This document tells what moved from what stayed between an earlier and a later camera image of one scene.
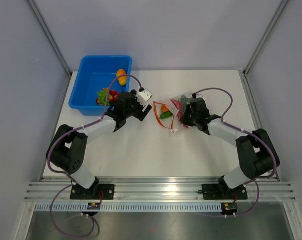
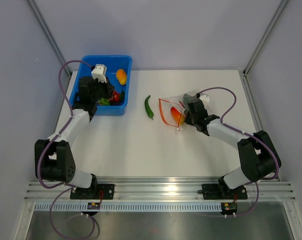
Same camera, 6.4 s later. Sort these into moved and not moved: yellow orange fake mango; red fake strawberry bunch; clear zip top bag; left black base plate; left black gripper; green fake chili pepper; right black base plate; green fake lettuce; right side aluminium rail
Moved: clear zip top bag; green fake chili pepper; left black gripper
Not moved: green fake lettuce; left black base plate; yellow orange fake mango; red fake strawberry bunch; right side aluminium rail; right black base plate
